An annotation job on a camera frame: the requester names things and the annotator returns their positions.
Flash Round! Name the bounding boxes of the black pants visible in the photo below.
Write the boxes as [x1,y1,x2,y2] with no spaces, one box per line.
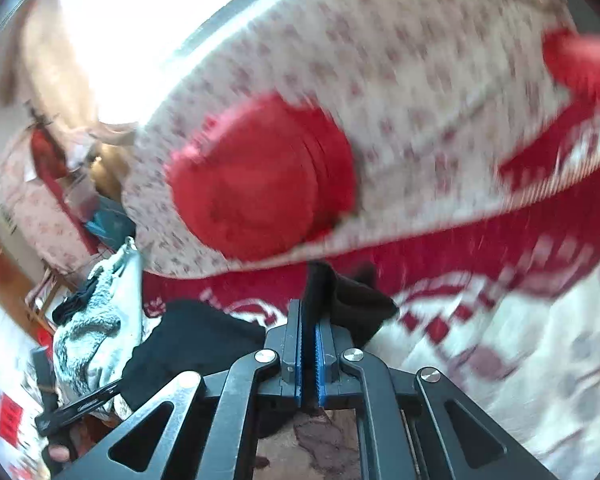
[121,262,397,411]

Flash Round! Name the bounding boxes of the person's hand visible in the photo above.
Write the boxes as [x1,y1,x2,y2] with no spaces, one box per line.
[47,444,71,464]

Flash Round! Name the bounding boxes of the light blue fleece jacket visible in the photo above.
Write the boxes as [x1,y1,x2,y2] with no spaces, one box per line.
[53,237,144,403]

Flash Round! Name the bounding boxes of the black folded garment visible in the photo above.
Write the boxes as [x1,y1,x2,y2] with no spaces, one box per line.
[52,276,98,326]

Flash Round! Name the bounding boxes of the red heart-shaped pillow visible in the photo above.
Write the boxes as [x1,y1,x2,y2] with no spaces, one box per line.
[165,93,357,261]

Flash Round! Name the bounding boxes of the red and white floral blanket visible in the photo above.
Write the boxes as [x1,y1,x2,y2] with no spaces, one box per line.
[124,108,600,479]

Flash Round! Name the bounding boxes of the teal bag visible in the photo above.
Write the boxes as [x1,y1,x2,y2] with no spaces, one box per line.
[85,195,136,252]

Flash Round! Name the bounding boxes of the floral beige quilt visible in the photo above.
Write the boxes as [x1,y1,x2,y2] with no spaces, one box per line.
[119,0,600,279]

